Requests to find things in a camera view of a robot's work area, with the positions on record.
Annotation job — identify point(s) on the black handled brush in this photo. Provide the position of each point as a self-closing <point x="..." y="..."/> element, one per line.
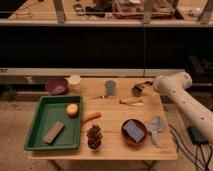
<point x="137" y="89"/>

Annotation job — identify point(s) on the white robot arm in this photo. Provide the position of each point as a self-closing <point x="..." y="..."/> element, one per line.
<point x="174" y="87"/>

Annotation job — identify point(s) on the blue-grey cup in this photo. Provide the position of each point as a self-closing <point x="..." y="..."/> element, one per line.
<point x="110" y="87"/>

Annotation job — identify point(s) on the small metal spoon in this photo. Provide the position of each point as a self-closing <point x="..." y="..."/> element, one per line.
<point x="97" y="97"/>

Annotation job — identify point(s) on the orange carrot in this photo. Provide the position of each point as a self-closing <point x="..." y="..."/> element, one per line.
<point x="90" y="117"/>

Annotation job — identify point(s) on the white cup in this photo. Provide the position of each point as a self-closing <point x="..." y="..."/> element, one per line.
<point x="75" y="82"/>

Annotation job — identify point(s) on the yellow apple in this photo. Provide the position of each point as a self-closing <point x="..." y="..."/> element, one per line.
<point x="72" y="110"/>

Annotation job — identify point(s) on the blue sponge in bowl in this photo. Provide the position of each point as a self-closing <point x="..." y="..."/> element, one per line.
<point x="134" y="131"/>

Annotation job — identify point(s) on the brown pine cone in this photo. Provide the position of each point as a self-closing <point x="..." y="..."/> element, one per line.
<point x="94" y="136"/>

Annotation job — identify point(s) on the purple bowl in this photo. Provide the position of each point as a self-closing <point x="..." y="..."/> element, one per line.
<point x="56" y="86"/>

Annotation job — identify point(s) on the brown wooden bowl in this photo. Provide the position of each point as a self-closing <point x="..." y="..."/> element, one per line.
<point x="127" y="138"/>

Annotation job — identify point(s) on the green plastic tray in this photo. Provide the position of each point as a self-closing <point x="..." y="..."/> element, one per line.
<point x="49" y="110"/>

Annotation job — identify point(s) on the crumpled blue-white cloth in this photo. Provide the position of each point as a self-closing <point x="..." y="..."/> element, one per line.
<point x="154" y="127"/>

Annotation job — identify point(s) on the grey rectangular sponge block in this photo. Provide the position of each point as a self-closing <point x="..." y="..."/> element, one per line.
<point x="56" y="128"/>

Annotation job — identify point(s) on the red tray on shelf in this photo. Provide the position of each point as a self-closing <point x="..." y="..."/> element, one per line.
<point x="135" y="8"/>

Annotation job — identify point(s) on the black power box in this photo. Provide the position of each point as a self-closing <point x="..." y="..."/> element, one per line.
<point x="196" y="136"/>

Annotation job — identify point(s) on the eyeglasses on shelf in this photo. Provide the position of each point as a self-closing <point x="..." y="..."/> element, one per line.
<point x="20" y="15"/>

